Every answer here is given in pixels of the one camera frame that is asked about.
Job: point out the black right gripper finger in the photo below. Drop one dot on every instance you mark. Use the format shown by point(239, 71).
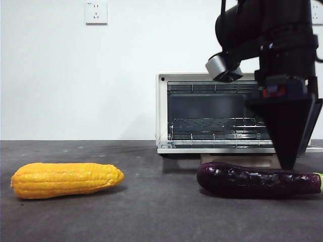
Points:
point(285, 126)
point(314, 113)

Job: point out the purple eggplant green stem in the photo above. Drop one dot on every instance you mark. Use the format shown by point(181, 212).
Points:
point(239, 181)

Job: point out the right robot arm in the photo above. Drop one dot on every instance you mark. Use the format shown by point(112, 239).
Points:
point(239, 25)

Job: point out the white toaster oven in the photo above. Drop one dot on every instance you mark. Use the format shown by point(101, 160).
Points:
point(162, 113)

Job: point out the yellow corn cob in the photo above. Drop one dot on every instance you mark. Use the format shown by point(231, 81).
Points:
point(63, 181)

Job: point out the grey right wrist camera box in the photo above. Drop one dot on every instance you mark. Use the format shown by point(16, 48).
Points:
point(219, 65)

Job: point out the white wall socket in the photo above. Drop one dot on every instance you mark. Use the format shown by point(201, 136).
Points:
point(96, 12)
point(318, 15)

